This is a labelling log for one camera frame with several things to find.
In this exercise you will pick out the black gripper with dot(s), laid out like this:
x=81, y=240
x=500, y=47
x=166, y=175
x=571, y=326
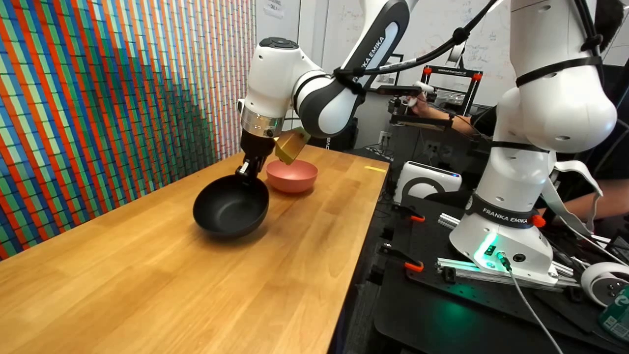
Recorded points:
x=258, y=147

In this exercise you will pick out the black frying pan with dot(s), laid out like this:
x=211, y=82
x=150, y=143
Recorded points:
x=231, y=208

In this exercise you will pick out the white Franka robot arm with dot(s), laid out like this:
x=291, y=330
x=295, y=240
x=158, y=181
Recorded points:
x=557, y=104

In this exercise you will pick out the person's forearm with wristband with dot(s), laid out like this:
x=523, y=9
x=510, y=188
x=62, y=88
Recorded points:
x=455, y=120

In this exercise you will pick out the person's bare forearm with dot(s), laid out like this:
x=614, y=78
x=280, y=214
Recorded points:
x=600, y=202

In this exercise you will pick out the person's hand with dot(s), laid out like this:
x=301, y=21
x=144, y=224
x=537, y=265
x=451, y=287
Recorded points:
x=415, y=102

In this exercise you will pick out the pink bowl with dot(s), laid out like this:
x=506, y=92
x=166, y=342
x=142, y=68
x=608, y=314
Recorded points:
x=293, y=177

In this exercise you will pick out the orange black clamp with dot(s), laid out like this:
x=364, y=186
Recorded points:
x=417, y=218
x=413, y=267

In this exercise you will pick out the white grey box device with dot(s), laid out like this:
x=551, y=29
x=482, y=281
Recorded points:
x=425, y=179

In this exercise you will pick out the black equipment case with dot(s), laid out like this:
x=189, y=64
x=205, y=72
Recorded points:
x=425, y=143

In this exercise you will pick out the silver aluminium extrusion bar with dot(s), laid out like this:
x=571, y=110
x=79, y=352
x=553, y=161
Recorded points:
x=449, y=220
x=498, y=273

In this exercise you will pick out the white round device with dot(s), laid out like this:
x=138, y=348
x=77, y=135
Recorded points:
x=457, y=51

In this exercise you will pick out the white tape roll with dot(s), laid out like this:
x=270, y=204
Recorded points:
x=606, y=281

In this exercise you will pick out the green box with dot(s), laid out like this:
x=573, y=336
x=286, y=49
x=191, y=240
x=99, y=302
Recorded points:
x=618, y=316

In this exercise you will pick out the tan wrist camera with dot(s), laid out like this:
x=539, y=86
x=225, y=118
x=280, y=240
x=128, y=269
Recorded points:
x=291, y=145

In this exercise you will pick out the black frame orange corners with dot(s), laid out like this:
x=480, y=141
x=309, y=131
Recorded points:
x=453, y=74

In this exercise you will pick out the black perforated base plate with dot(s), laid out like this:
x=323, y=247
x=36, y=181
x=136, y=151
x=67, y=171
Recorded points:
x=445, y=314

